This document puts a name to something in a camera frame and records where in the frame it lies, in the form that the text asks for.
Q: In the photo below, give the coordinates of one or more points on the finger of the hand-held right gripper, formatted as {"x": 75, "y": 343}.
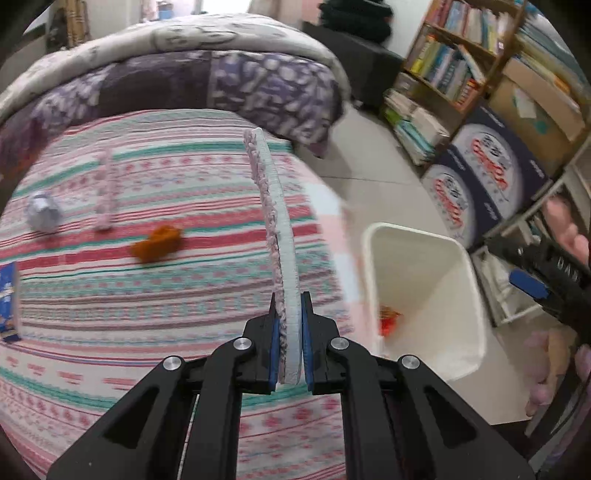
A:
{"x": 528, "y": 282}
{"x": 512, "y": 254}

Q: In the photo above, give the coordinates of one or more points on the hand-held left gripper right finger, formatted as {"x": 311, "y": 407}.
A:
{"x": 307, "y": 341}

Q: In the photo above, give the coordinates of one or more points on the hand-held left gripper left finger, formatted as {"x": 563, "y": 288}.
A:
{"x": 275, "y": 341}

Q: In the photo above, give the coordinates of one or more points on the red wrapper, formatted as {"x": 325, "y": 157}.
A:
{"x": 389, "y": 323}

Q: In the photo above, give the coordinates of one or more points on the white plastic bin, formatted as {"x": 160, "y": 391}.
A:
{"x": 415, "y": 258}

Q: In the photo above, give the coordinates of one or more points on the person's right hand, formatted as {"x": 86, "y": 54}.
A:
{"x": 572, "y": 240}

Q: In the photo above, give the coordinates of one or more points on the white metal rack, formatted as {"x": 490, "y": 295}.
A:
{"x": 526, "y": 210}

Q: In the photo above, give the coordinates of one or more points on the navy water bottle carton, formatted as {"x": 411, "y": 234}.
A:
{"x": 494, "y": 161}
{"x": 455, "y": 198}

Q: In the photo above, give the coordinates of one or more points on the pink checked undercloth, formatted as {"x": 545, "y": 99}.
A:
{"x": 334, "y": 230}

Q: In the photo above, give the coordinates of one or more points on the pink plush slipper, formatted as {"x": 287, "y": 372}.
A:
{"x": 538, "y": 397}

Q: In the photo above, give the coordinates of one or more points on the patterned striped tablecloth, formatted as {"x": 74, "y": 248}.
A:
{"x": 161, "y": 314}

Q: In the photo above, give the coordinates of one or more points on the brown cardboard box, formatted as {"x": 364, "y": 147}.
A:
{"x": 521, "y": 115}

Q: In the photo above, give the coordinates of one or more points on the orange peel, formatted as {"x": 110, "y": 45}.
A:
{"x": 154, "y": 244}

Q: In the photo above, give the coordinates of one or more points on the pile of books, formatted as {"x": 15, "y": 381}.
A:
{"x": 415, "y": 129}

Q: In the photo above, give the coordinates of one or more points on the row of upright books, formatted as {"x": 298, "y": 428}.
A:
{"x": 466, "y": 21}
{"x": 438, "y": 64}

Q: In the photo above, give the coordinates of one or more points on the stack of papers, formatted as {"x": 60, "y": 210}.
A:
{"x": 545, "y": 46}

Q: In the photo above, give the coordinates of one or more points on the wooden bookshelf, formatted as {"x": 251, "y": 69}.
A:
{"x": 466, "y": 42}

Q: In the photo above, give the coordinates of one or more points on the black storage bench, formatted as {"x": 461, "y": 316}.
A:
{"x": 364, "y": 60}

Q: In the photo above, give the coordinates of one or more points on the purple patterned bedsheet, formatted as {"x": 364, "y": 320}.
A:
{"x": 258, "y": 87}

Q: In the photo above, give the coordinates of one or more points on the crumpled white paper ball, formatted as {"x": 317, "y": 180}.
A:
{"x": 44, "y": 212}

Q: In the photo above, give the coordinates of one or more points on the small blue printed packet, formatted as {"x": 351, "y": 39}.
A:
{"x": 9, "y": 300}

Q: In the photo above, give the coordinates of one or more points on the pile of black clothes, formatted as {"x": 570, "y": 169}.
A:
{"x": 355, "y": 18}

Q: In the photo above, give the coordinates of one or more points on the grey cartoon quilt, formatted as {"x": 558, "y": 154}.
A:
{"x": 184, "y": 37}

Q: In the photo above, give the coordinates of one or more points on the plaid coat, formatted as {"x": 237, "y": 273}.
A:
{"x": 69, "y": 23}

